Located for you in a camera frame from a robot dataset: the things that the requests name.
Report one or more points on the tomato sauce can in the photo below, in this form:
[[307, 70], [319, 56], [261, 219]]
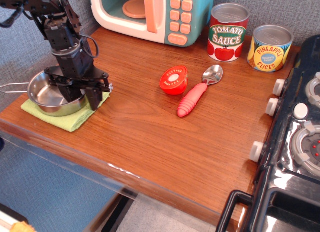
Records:
[[227, 30]]

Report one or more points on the black toy stove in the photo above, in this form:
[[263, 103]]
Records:
[[286, 196]]

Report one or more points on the red toy tomato half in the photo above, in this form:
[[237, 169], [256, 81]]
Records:
[[174, 81]]

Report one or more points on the black oven door handle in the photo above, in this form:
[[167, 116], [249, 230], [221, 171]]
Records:
[[235, 197]]

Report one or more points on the white round stove button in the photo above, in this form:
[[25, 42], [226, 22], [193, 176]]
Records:
[[300, 111]]

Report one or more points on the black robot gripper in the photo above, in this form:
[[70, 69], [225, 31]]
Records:
[[76, 70]]

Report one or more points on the small stainless steel pot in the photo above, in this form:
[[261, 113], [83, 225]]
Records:
[[47, 97]]

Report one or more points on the spoon with pink handle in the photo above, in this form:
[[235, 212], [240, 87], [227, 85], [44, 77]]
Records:
[[211, 76]]

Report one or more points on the teal toy microwave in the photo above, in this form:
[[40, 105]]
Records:
[[172, 22]]

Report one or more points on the pineapple slices can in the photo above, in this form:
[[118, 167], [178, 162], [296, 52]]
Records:
[[270, 46]]

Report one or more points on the green folded cloth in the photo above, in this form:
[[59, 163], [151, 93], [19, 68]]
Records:
[[68, 123]]

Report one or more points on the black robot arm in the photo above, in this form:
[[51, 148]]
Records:
[[56, 19]]

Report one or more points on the white stove knob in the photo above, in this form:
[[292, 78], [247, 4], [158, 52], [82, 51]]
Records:
[[278, 87], [256, 151], [271, 106]]

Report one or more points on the grey stove burner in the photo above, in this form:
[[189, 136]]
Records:
[[305, 147], [310, 90]]

